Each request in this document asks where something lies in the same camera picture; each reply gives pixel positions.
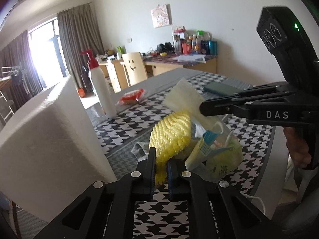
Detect yellow knitted cloth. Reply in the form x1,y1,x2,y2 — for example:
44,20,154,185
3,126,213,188
149,110,191,185

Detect plastic bag of soft items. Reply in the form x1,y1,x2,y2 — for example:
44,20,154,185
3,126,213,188
175,117,243,183

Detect person's right hand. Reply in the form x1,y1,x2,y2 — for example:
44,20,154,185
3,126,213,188
283,127,311,168

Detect dark green smartphone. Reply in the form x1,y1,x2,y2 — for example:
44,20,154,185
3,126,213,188
203,82,243,97

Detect houndstooth table mat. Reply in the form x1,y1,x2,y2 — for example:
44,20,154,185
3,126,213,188
15,71,276,239

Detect papers on desk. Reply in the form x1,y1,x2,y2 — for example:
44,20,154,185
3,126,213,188
172,55,206,63

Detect teal bottle on desk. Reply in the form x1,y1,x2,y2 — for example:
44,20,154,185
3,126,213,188
208,40,218,56

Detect red snack packet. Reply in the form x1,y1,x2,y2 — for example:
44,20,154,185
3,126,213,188
117,88,146,106

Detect black headphones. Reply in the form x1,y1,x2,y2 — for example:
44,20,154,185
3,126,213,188
157,42,175,53

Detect wooden desk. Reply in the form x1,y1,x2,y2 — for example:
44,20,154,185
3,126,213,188
99,54,217,93

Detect white foam box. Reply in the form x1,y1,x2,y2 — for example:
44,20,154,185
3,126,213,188
1,78,116,222

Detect white pump bottle red cap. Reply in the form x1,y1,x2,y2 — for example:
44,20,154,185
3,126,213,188
80,49,117,119

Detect orange floor item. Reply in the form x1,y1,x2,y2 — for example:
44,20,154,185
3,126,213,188
77,88,86,98

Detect wooden chair smiley face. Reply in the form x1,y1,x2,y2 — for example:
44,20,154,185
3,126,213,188
122,52,148,86

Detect brown curtain right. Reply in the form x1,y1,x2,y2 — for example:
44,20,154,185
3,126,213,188
57,3,104,89

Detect brown curtain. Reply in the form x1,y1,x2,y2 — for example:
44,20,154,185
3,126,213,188
57,3,104,89
1,30,43,111

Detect brown curtain left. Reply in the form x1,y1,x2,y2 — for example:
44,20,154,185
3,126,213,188
1,30,43,111

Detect anime wall picture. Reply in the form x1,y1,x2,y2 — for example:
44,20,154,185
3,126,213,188
150,4,170,28

